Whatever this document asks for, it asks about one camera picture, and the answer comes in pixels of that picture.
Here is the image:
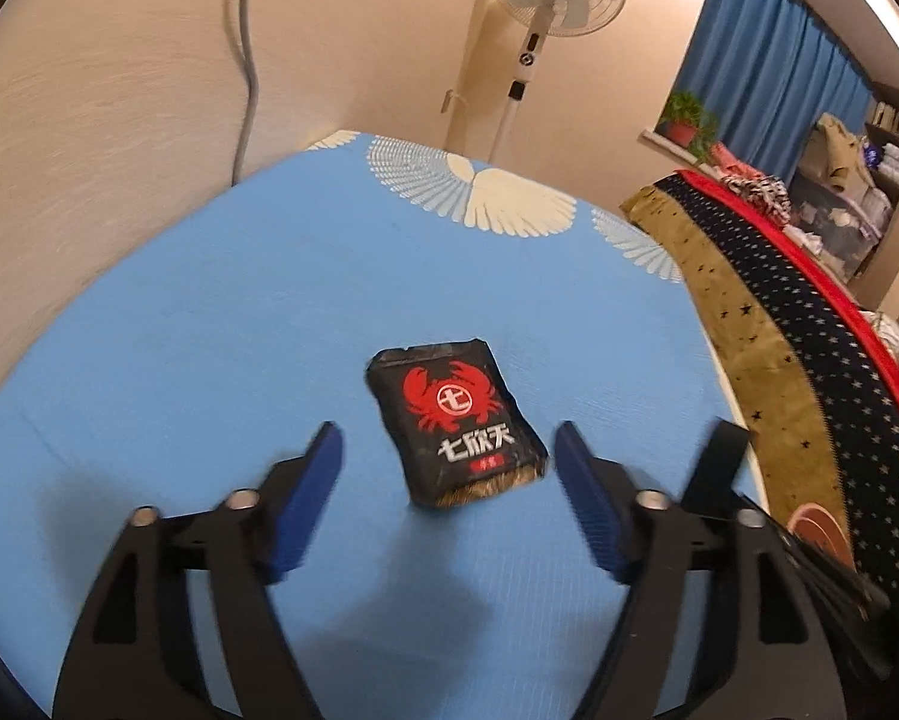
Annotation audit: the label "potted green plant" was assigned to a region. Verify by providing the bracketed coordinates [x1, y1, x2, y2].
[659, 90, 720, 162]

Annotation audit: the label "blue curtain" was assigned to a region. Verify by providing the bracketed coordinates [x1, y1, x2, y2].
[674, 0, 877, 173]

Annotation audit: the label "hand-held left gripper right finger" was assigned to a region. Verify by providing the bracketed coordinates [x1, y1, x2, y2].
[552, 422, 847, 720]

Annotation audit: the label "red blanket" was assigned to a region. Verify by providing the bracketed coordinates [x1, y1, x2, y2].
[678, 169, 899, 428]

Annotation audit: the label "beige jacket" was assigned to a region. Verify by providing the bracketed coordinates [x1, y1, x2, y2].
[813, 114, 870, 192]

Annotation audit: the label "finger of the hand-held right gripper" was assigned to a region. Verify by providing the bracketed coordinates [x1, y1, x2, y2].
[678, 416, 754, 515]

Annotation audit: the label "pink cloth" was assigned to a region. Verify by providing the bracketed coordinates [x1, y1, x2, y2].
[711, 142, 757, 181]

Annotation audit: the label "clear plastic storage boxes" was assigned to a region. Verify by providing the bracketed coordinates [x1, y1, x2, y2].
[790, 165, 896, 278]

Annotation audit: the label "grey wall cable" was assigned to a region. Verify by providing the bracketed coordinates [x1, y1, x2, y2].
[228, 0, 263, 188]

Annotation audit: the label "blue patterned table cover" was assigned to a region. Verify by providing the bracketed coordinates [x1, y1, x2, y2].
[0, 131, 765, 720]

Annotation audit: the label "black snack packet red print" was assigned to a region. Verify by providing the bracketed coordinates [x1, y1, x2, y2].
[365, 337, 551, 507]

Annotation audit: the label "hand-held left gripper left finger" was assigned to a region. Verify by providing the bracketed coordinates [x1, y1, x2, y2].
[52, 421, 345, 720]

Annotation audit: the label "zebra striped cloth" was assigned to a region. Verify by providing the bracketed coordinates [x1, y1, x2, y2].
[721, 172, 791, 226]

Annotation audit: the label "white window sill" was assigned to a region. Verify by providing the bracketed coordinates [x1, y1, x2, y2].
[639, 127, 701, 166]

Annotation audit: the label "pink trash bin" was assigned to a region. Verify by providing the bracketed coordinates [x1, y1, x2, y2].
[786, 502, 855, 578]

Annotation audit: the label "folded white towels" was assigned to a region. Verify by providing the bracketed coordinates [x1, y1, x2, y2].
[865, 142, 899, 185]

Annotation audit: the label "dark star patterned blanket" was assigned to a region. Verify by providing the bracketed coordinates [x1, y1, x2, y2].
[618, 174, 899, 616]

